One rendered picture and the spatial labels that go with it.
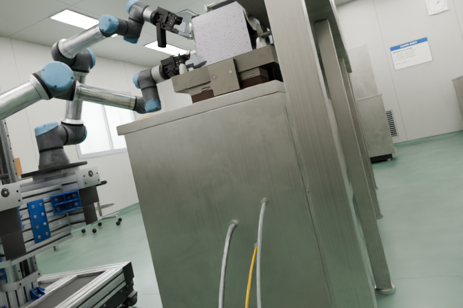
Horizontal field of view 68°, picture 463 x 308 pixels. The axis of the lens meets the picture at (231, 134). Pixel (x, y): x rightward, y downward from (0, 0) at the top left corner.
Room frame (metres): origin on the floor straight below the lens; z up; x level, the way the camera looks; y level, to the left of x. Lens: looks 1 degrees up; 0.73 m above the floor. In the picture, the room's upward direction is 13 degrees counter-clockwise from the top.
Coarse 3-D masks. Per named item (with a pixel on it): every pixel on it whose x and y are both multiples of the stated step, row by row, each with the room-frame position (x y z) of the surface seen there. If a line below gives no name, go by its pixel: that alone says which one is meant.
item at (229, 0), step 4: (220, 0) 1.74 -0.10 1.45; (224, 0) 1.73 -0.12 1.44; (228, 0) 1.72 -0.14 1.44; (232, 0) 1.73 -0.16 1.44; (212, 4) 1.75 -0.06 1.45; (216, 4) 1.74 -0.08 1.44; (220, 4) 1.75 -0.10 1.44; (224, 4) 1.76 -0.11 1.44; (208, 8) 1.78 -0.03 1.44; (212, 8) 1.78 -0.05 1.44; (216, 8) 1.79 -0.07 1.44
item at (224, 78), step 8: (216, 64) 1.22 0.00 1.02; (224, 64) 1.21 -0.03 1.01; (232, 64) 1.20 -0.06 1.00; (216, 72) 1.22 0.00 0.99; (224, 72) 1.21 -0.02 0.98; (232, 72) 1.20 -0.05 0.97; (216, 80) 1.22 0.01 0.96; (224, 80) 1.21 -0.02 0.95; (232, 80) 1.20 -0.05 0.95; (216, 88) 1.23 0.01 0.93; (224, 88) 1.22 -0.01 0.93; (232, 88) 1.20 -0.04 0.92; (240, 88) 1.21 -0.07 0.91
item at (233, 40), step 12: (240, 24) 1.40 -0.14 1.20; (204, 36) 1.46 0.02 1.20; (216, 36) 1.44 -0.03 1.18; (228, 36) 1.42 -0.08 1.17; (240, 36) 1.40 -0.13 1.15; (204, 48) 1.46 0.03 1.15; (216, 48) 1.44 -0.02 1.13; (228, 48) 1.43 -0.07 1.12; (240, 48) 1.41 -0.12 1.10; (204, 60) 1.47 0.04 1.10; (216, 60) 1.45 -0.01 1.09
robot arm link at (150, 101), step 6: (144, 90) 1.55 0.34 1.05; (150, 90) 1.55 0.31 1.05; (156, 90) 1.57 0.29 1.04; (144, 96) 1.55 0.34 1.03; (150, 96) 1.54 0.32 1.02; (156, 96) 1.56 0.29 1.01; (144, 102) 1.56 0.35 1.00; (150, 102) 1.54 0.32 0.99; (156, 102) 1.55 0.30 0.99; (144, 108) 1.61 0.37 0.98; (150, 108) 1.55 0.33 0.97; (156, 108) 1.55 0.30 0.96
